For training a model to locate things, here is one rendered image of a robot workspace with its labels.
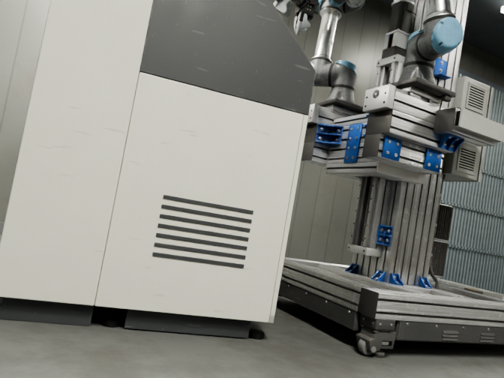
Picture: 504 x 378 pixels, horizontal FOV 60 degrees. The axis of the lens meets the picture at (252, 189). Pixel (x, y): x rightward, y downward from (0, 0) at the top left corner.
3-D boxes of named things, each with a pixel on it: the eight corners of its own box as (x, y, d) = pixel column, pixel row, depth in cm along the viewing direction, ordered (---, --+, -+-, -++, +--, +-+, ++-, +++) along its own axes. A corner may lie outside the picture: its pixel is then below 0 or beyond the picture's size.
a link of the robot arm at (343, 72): (353, 85, 218) (357, 58, 219) (326, 83, 223) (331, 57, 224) (356, 92, 229) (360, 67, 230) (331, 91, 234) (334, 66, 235)
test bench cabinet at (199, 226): (270, 344, 148) (309, 115, 153) (89, 330, 130) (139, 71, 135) (219, 296, 215) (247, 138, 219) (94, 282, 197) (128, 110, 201)
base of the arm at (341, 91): (342, 112, 235) (345, 94, 236) (361, 109, 222) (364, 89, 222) (319, 105, 229) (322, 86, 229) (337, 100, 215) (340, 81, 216)
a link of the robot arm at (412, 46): (424, 73, 188) (428, 43, 189) (442, 64, 175) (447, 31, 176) (397, 67, 186) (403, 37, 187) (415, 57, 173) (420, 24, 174)
